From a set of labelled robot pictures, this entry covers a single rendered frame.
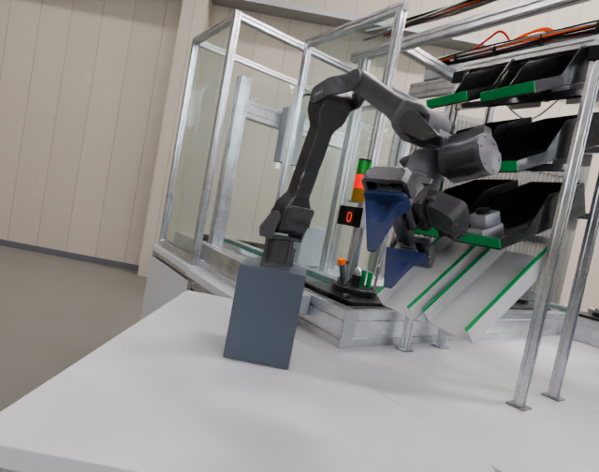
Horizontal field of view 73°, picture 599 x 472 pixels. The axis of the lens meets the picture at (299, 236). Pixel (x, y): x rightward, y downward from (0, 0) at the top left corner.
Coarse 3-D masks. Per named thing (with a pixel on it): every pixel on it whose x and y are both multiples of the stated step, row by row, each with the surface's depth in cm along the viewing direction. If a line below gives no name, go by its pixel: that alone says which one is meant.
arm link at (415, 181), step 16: (368, 176) 52; (384, 176) 50; (400, 176) 49; (416, 176) 58; (416, 192) 52; (416, 208) 55; (400, 224) 57; (416, 224) 58; (416, 240) 61; (432, 256) 60
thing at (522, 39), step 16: (464, 0) 169; (480, 0) 166; (496, 0) 162; (416, 16) 189; (432, 16) 185; (448, 16) 180; (496, 32) 221; (528, 32) 207; (560, 32) 185; (576, 32) 184; (592, 32) 179; (480, 48) 218; (496, 48) 210; (512, 48) 206; (528, 48) 200; (448, 64) 235
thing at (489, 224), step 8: (480, 208) 89; (488, 208) 88; (472, 216) 90; (480, 216) 88; (488, 216) 87; (496, 216) 88; (472, 224) 90; (480, 224) 88; (488, 224) 87; (496, 224) 88; (472, 232) 89; (480, 232) 87; (488, 232) 87; (496, 232) 89
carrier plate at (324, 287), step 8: (312, 288) 127; (320, 288) 124; (328, 288) 126; (336, 296) 117; (352, 296) 121; (376, 296) 129; (344, 304) 114; (352, 304) 113; (360, 304) 114; (368, 304) 116; (376, 304) 118
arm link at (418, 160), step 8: (416, 152) 61; (424, 152) 60; (432, 152) 60; (400, 160) 65; (408, 160) 64; (416, 160) 59; (424, 160) 59; (432, 160) 59; (408, 168) 60; (416, 168) 58; (424, 168) 58; (432, 168) 58; (432, 176) 58; (440, 176) 59
